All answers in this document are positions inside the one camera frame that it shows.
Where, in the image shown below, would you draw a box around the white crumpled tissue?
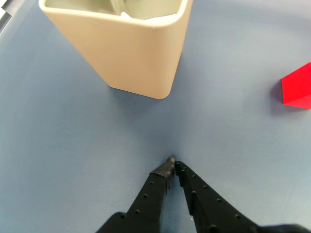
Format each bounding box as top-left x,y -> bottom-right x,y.
120,11 -> 176,22

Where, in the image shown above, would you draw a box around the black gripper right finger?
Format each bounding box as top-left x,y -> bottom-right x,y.
174,160 -> 267,233

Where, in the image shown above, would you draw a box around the red cube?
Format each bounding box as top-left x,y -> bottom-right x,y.
281,62 -> 311,109

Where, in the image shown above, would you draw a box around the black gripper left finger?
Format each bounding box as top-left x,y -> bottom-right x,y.
96,157 -> 176,233

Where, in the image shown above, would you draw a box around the beige metal box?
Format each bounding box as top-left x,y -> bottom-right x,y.
38,0 -> 194,100

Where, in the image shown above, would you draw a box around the blue grey table mat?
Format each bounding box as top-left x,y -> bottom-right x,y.
0,0 -> 311,233

